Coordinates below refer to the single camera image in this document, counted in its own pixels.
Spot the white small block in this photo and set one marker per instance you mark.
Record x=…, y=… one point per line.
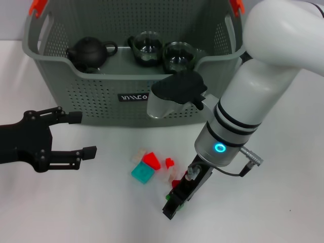
x=170, y=176

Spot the glass jar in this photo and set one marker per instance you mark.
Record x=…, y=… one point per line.
x=178, y=53

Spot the grey perforated plastic storage basket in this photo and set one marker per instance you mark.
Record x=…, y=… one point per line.
x=101, y=101

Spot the translucent white pink block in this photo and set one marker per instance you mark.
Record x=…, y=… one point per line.
x=138, y=155

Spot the orange red sloped block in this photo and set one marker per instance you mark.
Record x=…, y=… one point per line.
x=151, y=160

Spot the glass teapot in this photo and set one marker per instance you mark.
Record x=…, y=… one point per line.
x=174, y=68
x=148, y=50

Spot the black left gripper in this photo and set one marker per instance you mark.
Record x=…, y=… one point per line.
x=25, y=141

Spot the green rectangular block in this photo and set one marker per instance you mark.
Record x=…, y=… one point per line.
x=180, y=207

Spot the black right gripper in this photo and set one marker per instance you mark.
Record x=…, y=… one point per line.
x=195, y=174

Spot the teal square block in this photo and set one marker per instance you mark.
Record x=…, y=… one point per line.
x=142, y=173

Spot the dark red long block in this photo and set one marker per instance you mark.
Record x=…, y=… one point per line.
x=175, y=182

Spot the tiny red stud block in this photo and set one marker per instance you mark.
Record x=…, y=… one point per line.
x=169, y=163

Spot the black ceramic teapot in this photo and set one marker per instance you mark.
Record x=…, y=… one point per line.
x=88, y=53

